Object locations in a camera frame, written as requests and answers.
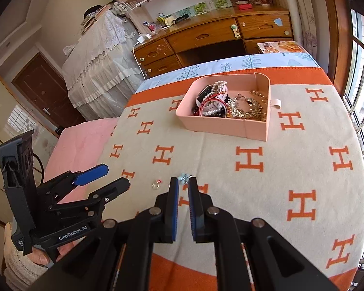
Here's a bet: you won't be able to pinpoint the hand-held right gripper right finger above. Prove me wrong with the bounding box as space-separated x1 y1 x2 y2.
188 177 340 291

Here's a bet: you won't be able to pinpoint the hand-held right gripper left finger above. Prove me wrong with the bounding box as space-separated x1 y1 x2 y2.
27 177 179 291

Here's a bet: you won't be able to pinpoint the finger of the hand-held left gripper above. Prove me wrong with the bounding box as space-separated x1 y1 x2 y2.
49 178 131 219
38 164 110 204

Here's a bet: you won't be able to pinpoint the pink box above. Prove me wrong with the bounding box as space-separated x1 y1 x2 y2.
175 73 282 142

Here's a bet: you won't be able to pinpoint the black bead bracelet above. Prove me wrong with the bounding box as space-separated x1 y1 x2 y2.
193 105 229 119

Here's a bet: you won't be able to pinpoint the red cord bead bracelet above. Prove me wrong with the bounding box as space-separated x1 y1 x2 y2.
195 95 228 116

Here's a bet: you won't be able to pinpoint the pink smartwatch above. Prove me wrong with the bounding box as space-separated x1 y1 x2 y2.
197 83 230 105

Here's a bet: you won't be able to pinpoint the person's left forearm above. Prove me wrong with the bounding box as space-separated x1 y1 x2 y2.
3 223 53 290

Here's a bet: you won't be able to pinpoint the person's left hand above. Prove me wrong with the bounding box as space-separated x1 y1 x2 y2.
33 236 85 269

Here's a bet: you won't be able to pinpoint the pink bedsheet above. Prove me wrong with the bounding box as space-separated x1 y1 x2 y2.
44 118 119 204

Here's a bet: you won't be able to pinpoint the sliding wardrobe door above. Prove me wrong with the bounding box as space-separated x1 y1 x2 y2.
0 73 59 228

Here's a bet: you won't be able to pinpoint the orange and beige printed blanket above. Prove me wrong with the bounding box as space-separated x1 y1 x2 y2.
95 67 364 291

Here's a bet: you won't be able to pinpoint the brown wooden door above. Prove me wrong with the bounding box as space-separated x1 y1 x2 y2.
12 52 86 128

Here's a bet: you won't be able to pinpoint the white lace furniture cover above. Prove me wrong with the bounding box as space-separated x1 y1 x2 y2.
61 8 147 122

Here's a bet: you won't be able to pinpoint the tree print bedsheet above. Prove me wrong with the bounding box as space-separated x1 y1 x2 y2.
133 53 321 93

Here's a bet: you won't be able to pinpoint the stack of books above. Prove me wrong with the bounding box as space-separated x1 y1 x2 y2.
80 4 110 36

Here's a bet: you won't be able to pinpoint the black hat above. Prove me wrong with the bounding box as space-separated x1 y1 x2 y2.
84 5 102 19

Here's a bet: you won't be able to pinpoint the small desk clutter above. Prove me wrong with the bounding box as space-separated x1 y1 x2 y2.
142 12 173 32

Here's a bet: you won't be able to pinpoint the wooden desk with drawers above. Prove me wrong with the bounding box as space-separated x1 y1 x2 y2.
132 5 295 78

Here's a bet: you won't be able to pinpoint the food magazine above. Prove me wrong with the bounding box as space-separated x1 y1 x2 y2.
257 40 306 55

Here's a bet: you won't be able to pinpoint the green leaf pictures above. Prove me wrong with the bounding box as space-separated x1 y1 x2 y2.
190 0 234 14

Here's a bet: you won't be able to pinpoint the metal window grille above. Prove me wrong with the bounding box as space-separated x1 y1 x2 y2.
342 0 364 291

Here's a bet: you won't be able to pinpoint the floral curtain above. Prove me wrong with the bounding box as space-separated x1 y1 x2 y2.
279 0 332 65

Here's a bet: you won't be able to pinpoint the white cable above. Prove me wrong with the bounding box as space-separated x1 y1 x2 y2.
132 44 148 80

